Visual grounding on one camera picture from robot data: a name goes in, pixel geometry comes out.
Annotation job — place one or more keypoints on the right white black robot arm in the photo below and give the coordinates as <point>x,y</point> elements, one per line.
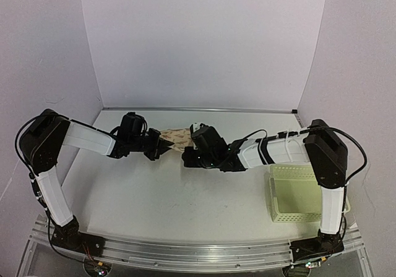
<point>316,145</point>

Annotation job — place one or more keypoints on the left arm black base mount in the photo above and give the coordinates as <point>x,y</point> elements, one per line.
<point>70,238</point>

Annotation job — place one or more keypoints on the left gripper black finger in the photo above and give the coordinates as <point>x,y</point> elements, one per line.
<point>158,152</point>
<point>164,144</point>

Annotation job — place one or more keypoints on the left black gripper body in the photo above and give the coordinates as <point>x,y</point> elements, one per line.
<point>145,143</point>

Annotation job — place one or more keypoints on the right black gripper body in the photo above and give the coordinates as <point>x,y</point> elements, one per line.
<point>206,161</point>

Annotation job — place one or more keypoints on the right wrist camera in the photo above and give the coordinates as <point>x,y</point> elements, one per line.
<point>193,128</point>

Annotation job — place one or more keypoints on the floral mesh laundry bag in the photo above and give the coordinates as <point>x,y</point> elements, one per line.
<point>180,137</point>

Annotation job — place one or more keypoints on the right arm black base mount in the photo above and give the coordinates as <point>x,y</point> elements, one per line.
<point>312,249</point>

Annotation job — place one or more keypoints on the pale yellow plastic basket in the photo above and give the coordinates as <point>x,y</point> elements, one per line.
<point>297,197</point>

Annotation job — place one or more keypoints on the aluminium front rail frame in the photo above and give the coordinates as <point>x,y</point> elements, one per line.
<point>212,257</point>

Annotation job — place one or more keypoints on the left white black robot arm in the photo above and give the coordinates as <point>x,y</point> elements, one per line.
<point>41,140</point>

